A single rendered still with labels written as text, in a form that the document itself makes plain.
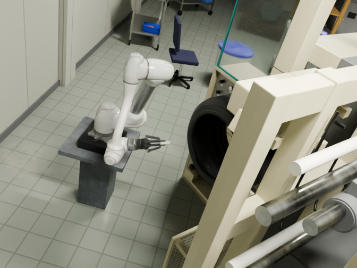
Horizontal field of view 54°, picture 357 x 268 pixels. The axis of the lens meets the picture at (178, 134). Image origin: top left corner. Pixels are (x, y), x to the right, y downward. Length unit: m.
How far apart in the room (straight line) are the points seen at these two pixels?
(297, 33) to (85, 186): 2.01
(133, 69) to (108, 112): 0.54
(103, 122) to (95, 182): 0.59
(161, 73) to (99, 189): 1.24
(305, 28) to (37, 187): 2.51
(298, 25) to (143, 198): 2.05
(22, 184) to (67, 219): 0.56
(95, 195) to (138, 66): 1.34
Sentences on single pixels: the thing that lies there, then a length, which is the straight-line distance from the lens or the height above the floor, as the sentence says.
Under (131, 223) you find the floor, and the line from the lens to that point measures 3.15.
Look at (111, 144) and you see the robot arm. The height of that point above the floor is 0.99.
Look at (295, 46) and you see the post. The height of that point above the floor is 1.82.
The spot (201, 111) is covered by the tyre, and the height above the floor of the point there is 1.34.
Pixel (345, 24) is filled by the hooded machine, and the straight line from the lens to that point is 9.76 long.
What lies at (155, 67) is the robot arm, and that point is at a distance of 2.24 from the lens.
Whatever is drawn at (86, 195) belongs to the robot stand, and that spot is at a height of 0.11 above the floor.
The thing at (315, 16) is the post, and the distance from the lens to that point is 2.07.
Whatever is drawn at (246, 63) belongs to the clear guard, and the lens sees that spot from 2.74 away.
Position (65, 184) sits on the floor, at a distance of 3.41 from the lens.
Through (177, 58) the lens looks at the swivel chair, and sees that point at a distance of 4.98.
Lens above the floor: 2.44
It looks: 35 degrees down
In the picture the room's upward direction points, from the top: 15 degrees clockwise
